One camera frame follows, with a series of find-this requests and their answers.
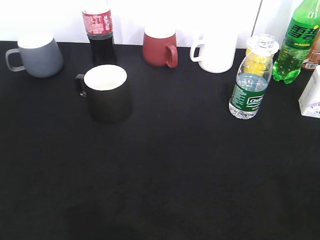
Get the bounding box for black ceramic mug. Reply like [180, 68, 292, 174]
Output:
[74, 64, 133, 123]

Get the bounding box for clear water bottle green label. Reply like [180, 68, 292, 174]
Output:
[228, 34, 279, 120]

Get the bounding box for yellow paper cup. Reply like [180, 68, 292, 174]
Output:
[244, 34, 279, 76]

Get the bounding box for red ceramic mug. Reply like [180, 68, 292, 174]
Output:
[142, 24, 178, 68]

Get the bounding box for white ceramic mug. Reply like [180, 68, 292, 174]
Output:
[189, 32, 238, 74]

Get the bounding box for cola bottle red label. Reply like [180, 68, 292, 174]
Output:
[82, 0, 117, 66]

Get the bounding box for grey ceramic mug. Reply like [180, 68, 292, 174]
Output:
[5, 32, 64, 78]

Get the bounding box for white milk carton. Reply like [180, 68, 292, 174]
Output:
[298, 65, 320, 119]

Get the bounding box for orange drink bottle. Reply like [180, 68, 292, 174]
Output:
[302, 32, 320, 71]

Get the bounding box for green soda bottle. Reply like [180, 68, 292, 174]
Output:
[272, 0, 320, 84]

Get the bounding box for thin dark wall cable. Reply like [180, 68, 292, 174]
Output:
[251, 0, 264, 37]

